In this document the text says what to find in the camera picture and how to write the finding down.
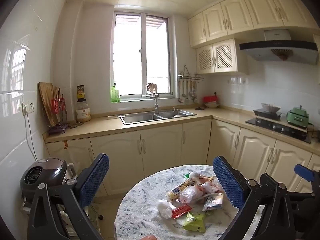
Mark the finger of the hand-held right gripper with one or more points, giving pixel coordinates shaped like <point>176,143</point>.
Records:
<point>303,172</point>
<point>305,200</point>

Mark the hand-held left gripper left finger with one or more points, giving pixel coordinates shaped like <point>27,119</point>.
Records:
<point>96,177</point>

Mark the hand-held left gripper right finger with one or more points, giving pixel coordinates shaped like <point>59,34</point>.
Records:
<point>227,182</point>

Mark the silver printed food packet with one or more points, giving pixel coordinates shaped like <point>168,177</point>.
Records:
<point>212,202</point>

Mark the red print white plastic bag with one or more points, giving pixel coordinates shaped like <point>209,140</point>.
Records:
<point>192,192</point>

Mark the clear plastic bag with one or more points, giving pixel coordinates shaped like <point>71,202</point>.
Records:
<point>165,207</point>

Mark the cartoon print clear bag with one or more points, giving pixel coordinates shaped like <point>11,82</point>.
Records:
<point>197,178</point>

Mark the small green white packet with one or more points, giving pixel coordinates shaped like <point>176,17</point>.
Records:
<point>187,175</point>

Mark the orange cabinet tag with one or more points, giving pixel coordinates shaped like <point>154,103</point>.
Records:
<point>65,146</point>

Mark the brown rice cooker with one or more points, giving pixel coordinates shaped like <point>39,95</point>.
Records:
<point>47,170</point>

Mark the round marble table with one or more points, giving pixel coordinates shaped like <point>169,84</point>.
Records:
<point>140,205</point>

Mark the yellow corn snack packet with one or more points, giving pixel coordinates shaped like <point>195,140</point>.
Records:
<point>176,191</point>

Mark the green yellow snack packet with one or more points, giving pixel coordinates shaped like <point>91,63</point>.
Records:
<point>193,222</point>

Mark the black gas hob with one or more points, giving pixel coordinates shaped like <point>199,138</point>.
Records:
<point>275,127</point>

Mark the beige kitchen countertop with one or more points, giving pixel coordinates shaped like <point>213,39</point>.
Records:
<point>105,125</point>

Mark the red sachet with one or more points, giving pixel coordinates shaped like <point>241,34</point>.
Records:
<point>181,210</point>

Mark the green electric pot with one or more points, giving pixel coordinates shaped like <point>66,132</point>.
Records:
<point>297,116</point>

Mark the purple holder tray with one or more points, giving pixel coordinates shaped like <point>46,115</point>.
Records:
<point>58,129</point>

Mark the white dish brush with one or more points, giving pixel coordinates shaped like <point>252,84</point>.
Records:
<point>116,116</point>

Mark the glass jar with label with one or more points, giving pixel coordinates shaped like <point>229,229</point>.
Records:
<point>83,113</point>

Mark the black induction cooker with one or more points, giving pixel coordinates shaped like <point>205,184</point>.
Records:
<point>265,113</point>

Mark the cream base cabinets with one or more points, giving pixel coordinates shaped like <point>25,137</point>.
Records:
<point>162,150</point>

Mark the grey bowl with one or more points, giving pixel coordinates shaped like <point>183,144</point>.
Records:
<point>270,107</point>

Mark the steel double sink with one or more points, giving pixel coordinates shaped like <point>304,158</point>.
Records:
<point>140,118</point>

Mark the white bowl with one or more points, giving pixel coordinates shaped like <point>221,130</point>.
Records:
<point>212,105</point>

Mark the red utensil holder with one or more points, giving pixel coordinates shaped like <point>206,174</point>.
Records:
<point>58,106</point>

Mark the dark sauce bottle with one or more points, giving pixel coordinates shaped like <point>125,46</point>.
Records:
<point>80,95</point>

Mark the green dish soap bottle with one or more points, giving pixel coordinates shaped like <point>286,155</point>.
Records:
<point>115,95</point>

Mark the wooden cutting board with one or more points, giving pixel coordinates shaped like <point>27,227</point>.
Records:
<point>46,97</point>

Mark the row of hanging utensils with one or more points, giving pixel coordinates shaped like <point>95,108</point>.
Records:
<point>183,90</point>

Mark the metal utensil rack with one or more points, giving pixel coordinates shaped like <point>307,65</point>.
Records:
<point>190,76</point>

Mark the grey range hood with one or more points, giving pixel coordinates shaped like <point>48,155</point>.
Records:
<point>280,47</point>

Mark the white framed window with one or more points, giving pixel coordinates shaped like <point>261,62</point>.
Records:
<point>130,55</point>

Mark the cream lattice door cabinet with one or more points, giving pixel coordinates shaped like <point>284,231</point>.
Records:
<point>222,55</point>

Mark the white wall socket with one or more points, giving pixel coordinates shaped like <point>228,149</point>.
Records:
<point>30,107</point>

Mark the cream wall cabinets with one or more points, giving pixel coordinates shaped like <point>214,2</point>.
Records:
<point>225,22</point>

